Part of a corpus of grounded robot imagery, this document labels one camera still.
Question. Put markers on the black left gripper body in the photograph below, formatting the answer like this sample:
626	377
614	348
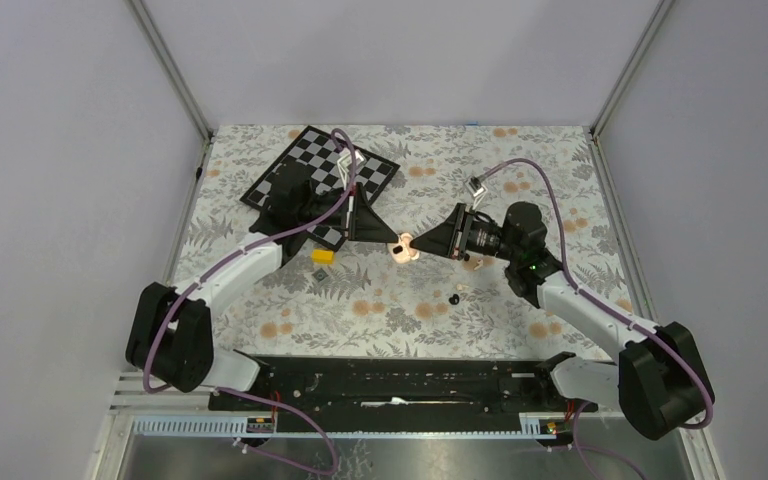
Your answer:
342	218

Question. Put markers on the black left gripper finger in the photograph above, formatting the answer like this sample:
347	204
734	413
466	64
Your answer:
383	236
365	217

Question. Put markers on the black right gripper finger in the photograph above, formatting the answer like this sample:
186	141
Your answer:
443	251
449	232

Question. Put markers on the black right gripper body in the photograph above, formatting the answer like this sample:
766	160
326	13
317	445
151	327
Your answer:
477	237

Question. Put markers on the beige earbud charging case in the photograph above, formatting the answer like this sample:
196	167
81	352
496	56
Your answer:
401	251

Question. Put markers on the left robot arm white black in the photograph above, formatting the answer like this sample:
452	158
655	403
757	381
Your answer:
171	337

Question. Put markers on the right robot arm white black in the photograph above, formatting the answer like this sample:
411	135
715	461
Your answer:
655	375

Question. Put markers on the yellow block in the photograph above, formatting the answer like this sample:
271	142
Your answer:
323	257

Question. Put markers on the floral patterned table mat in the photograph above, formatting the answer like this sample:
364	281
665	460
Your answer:
372	306

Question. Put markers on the small grey square tile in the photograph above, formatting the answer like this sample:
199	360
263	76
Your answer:
320	275

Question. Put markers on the black white checkerboard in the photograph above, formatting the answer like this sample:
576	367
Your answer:
311	159

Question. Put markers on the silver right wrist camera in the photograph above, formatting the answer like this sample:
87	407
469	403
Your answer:
476	187

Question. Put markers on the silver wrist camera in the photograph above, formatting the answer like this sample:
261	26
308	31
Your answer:
476	187
346	160

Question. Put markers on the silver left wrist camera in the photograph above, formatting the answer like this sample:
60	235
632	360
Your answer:
346	160

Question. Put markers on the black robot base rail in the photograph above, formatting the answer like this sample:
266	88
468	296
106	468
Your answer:
390	388

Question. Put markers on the white slotted cable duct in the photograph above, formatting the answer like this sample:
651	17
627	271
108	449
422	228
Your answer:
517	426

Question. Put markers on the left aluminium frame post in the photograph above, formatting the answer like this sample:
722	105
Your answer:
156	42

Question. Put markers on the aluminium frame post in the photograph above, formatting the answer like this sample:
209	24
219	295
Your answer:
631	66
156	42

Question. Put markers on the right aluminium frame post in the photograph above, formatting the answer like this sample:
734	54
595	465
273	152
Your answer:
631	66

